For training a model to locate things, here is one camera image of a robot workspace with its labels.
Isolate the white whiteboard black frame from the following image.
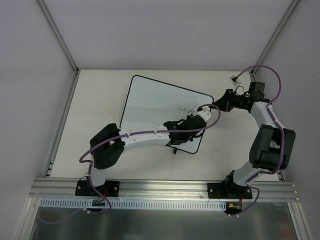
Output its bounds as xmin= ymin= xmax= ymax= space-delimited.
xmin=119 ymin=74 xmax=215 ymax=155

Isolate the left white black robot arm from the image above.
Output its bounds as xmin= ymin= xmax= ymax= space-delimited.
xmin=86 ymin=115 xmax=209 ymax=196

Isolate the aluminium extrusion rail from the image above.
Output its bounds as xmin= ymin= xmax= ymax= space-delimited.
xmin=29 ymin=177 xmax=300 ymax=203

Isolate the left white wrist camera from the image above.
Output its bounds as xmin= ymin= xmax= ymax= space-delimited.
xmin=189 ymin=107 xmax=212 ymax=123

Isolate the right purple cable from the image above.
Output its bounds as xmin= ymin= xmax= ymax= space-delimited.
xmin=231 ymin=64 xmax=286 ymax=221

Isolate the aluminium frame post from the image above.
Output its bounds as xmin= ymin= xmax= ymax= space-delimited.
xmin=249 ymin=0 xmax=301 ymax=181
xmin=37 ymin=0 xmax=80 ymax=106

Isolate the white slotted cable duct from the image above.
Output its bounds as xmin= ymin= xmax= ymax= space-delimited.
xmin=39 ymin=198 xmax=227 ymax=212

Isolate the left aluminium frame post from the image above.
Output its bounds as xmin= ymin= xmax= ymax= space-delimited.
xmin=37 ymin=0 xmax=80 ymax=106

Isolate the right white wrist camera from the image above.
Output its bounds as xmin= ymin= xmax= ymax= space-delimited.
xmin=229 ymin=75 xmax=241 ymax=86

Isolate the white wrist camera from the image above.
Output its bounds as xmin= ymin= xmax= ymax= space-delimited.
xmin=229 ymin=75 xmax=241 ymax=86
xmin=189 ymin=107 xmax=212 ymax=123

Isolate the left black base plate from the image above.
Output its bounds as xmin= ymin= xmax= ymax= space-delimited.
xmin=75 ymin=179 xmax=120 ymax=197

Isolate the right aluminium frame post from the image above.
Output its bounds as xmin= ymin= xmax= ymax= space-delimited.
xmin=249 ymin=0 xmax=301 ymax=181

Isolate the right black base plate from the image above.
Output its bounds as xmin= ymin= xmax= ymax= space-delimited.
xmin=207 ymin=182 xmax=253 ymax=200

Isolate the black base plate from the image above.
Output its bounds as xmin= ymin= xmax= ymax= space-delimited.
xmin=207 ymin=182 xmax=253 ymax=200
xmin=75 ymin=179 xmax=120 ymax=197

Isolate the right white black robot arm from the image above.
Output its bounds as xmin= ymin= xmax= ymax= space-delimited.
xmin=207 ymin=82 xmax=296 ymax=199

